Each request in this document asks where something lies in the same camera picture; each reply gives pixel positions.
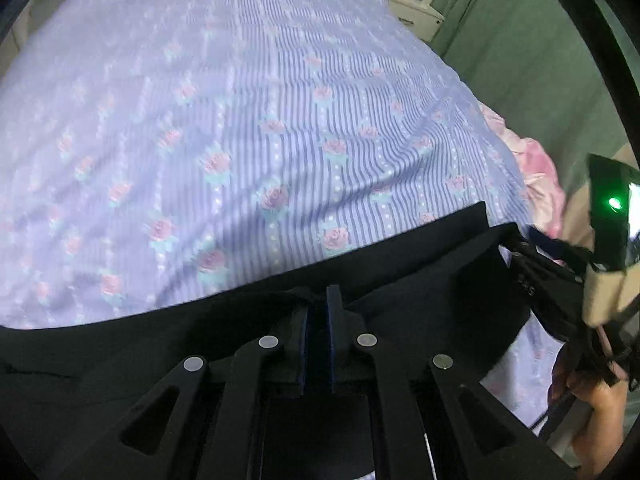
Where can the white nightstand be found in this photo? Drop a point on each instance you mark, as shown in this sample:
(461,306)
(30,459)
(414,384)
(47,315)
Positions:
(417,15)

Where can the purple floral bed sheet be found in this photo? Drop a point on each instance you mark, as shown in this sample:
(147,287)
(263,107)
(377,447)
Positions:
(200,110)

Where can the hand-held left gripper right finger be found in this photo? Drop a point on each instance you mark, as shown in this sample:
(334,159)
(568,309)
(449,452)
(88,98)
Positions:
(332,350)

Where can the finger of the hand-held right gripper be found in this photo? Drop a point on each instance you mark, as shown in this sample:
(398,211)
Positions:
(545,285)

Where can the pink blanket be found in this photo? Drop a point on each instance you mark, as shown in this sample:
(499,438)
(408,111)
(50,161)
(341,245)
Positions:
(537,170)

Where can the person's right hand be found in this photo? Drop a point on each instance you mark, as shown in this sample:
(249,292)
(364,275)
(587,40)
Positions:
(600,410)

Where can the black pants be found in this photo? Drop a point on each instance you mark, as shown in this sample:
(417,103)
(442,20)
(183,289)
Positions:
(425,270)

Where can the green curtain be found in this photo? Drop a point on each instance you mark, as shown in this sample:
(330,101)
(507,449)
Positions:
(525,50)

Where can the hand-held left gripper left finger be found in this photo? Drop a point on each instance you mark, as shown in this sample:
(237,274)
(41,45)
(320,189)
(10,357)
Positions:
(301,350)

